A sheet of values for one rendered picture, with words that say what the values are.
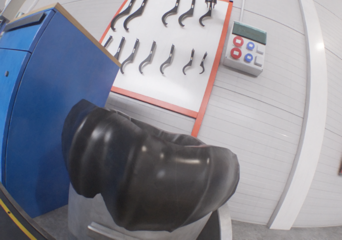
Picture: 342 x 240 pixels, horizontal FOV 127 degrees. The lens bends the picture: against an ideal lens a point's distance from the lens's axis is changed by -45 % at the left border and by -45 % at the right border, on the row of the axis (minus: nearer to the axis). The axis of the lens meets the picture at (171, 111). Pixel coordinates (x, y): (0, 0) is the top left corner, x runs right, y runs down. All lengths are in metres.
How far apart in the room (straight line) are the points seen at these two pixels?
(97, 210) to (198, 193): 0.20
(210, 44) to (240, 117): 0.79
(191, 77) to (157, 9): 1.03
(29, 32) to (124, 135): 0.56
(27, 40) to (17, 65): 0.10
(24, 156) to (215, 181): 0.67
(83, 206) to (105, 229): 0.08
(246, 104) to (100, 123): 1.35
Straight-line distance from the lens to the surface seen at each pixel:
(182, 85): 1.44
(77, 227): 0.45
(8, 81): 0.67
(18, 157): 0.70
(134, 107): 1.54
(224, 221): 0.52
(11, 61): 0.74
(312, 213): 2.25
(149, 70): 1.57
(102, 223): 0.35
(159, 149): 0.25
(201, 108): 1.37
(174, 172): 0.25
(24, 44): 0.67
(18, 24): 0.88
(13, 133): 0.64
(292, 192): 1.76
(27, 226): 0.48
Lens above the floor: 0.68
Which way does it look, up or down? 6 degrees up
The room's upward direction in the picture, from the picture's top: 19 degrees clockwise
